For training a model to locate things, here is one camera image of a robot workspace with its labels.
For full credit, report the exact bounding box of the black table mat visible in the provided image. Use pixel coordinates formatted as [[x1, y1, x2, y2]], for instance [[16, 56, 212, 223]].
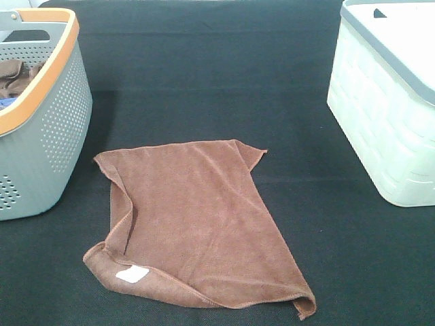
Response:
[[1, 1, 434, 325]]

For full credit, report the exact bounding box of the grey perforated laundry basket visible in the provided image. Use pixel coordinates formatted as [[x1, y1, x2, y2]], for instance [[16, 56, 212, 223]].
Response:
[[1, 8, 92, 221]]

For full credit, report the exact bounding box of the white lidded storage box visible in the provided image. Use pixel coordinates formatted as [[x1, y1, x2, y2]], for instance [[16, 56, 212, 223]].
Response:
[[327, 1, 434, 207]]

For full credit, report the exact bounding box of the brown towel with white label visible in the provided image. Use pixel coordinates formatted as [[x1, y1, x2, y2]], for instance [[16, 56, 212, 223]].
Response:
[[83, 139, 317, 319]]

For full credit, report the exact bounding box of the brown towel in basket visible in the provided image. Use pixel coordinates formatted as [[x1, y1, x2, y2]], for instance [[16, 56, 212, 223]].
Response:
[[1, 59, 45, 99]]

